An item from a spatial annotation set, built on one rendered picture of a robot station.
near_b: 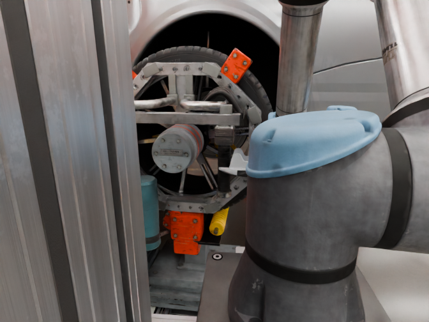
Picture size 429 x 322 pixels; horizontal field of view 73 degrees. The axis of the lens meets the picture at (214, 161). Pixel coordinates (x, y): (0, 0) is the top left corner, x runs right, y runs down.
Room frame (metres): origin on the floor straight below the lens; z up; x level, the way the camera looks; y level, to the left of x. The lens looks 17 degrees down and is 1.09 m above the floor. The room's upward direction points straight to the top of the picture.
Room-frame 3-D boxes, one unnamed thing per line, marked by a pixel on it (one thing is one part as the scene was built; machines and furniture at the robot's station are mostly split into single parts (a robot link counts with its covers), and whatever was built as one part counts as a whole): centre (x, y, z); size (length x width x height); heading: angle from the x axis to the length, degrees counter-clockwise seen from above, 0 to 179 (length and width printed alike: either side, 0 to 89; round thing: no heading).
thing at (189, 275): (1.20, 0.08, 0.32); 0.40 x 0.30 x 0.28; 82
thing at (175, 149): (0.96, 0.12, 0.85); 0.21 x 0.14 x 0.14; 172
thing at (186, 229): (1.07, 0.10, 0.48); 0.16 x 0.12 x 0.17; 172
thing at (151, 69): (1.03, 0.11, 0.85); 0.54 x 0.07 x 0.54; 82
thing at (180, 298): (1.19, 0.03, 0.13); 0.50 x 0.36 x 0.10; 82
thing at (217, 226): (1.11, -0.03, 0.51); 0.29 x 0.06 x 0.06; 172
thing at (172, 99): (0.92, 0.22, 1.03); 0.19 x 0.18 x 0.11; 172
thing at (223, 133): (0.80, -0.03, 0.93); 0.09 x 0.05 x 0.05; 172
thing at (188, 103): (0.89, 0.03, 1.03); 0.19 x 0.18 x 0.11; 172
